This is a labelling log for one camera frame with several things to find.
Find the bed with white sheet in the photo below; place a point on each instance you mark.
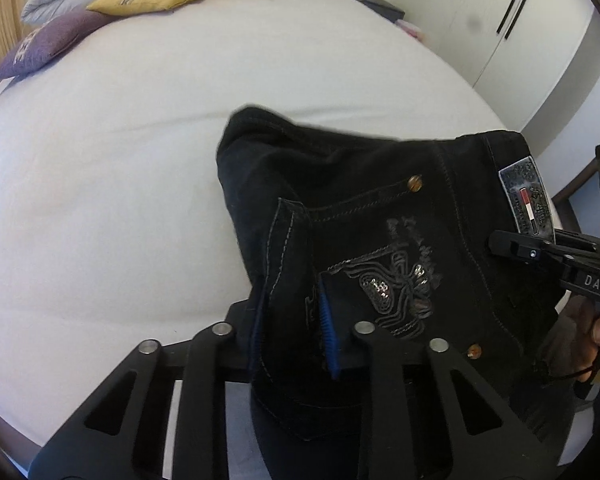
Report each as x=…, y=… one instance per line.
x=130, y=160

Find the black pants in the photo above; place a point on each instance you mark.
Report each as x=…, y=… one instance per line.
x=380, y=220

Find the purple pillow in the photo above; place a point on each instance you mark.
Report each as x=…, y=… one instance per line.
x=50, y=42

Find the white wardrobe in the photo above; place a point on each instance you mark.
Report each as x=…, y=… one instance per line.
x=480, y=20

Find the dark nightstand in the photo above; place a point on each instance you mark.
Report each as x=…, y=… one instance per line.
x=375, y=5

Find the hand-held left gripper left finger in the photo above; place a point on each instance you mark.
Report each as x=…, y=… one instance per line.
x=230, y=342

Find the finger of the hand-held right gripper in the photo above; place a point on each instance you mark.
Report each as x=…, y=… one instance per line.
x=577, y=240
x=520, y=247

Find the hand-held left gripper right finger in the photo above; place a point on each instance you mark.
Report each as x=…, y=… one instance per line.
x=328, y=330

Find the pink item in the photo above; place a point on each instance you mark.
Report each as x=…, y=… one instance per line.
x=412, y=30

